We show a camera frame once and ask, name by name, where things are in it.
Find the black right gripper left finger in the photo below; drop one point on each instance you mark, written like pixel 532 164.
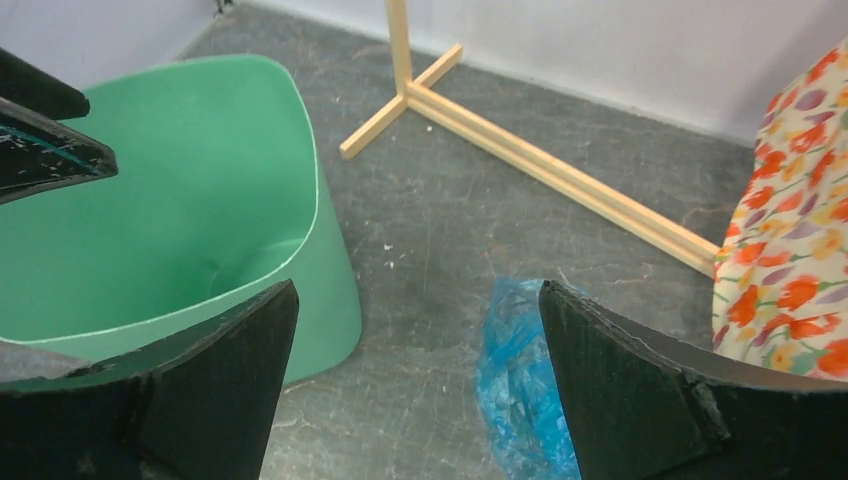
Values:
pixel 197 404

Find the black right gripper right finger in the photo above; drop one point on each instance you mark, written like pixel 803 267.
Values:
pixel 640 404

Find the wooden clothes rack frame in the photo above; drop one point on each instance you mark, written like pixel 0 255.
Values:
pixel 415 93

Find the blue plastic trash bag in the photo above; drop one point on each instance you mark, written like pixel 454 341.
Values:
pixel 516 387

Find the floral orange cloth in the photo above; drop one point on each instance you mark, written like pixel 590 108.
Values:
pixel 780 277

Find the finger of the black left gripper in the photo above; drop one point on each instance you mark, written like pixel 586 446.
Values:
pixel 25 84
pixel 39 154

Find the green plastic trash bin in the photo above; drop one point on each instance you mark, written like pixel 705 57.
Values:
pixel 219 194

